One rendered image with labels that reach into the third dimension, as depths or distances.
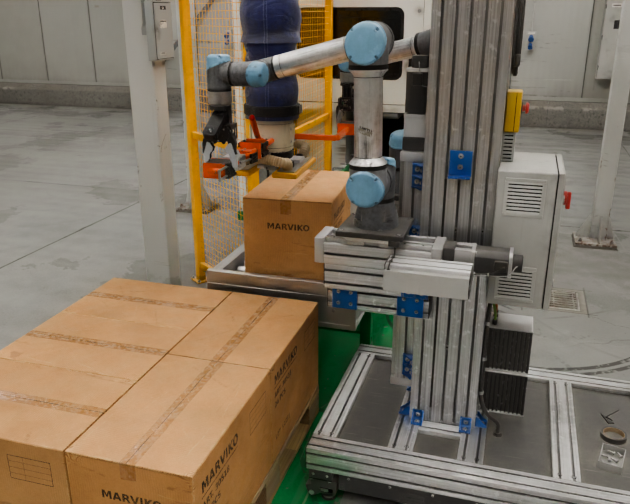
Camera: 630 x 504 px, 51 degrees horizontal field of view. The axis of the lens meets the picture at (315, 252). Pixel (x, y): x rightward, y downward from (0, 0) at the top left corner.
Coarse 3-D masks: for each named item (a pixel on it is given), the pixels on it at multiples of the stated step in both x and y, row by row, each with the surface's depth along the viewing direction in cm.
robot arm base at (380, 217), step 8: (384, 200) 216; (392, 200) 218; (360, 208) 220; (368, 208) 217; (376, 208) 216; (384, 208) 216; (392, 208) 218; (360, 216) 221; (368, 216) 217; (376, 216) 216; (384, 216) 217; (392, 216) 218; (360, 224) 219; (368, 224) 217; (376, 224) 216; (384, 224) 217; (392, 224) 218
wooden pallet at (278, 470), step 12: (312, 396) 290; (312, 408) 292; (300, 420) 275; (312, 420) 294; (300, 432) 284; (288, 444) 276; (300, 444) 278; (288, 456) 269; (276, 468) 249; (288, 468) 264; (264, 480) 237; (276, 480) 250; (264, 492) 240
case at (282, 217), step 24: (264, 192) 299; (288, 192) 299; (312, 192) 299; (336, 192) 299; (264, 216) 292; (288, 216) 290; (312, 216) 287; (336, 216) 296; (264, 240) 296; (288, 240) 293; (312, 240) 291; (264, 264) 300; (288, 264) 297; (312, 264) 295
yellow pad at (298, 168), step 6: (300, 162) 276; (306, 162) 279; (312, 162) 283; (294, 168) 266; (300, 168) 268; (306, 168) 273; (276, 174) 260; (282, 174) 259; (288, 174) 259; (294, 174) 259; (300, 174) 264
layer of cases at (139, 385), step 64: (64, 320) 268; (128, 320) 268; (192, 320) 268; (256, 320) 268; (0, 384) 221; (64, 384) 221; (128, 384) 221; (192, 384) 221; (256, 384) 221; (0, 448) 195; (64, 448) 189; (128, 448) 189; (192, 448) 189; (256, 448) 225
